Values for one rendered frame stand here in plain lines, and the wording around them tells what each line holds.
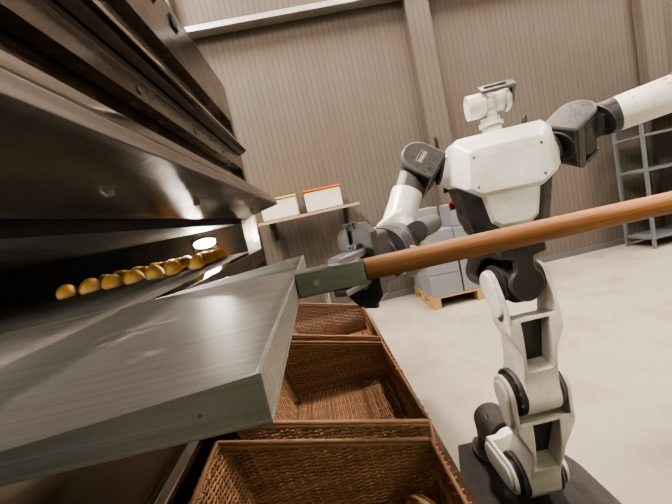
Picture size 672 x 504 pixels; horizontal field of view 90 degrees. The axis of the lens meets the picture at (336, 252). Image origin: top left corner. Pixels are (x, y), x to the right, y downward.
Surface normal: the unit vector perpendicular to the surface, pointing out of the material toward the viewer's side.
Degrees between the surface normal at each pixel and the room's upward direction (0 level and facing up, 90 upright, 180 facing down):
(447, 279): 90
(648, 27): 90
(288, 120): 90
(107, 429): 90
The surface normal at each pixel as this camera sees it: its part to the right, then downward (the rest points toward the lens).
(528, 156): -0.15, 0.15
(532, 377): 0.10, 0.27
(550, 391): 0.04, 0.04
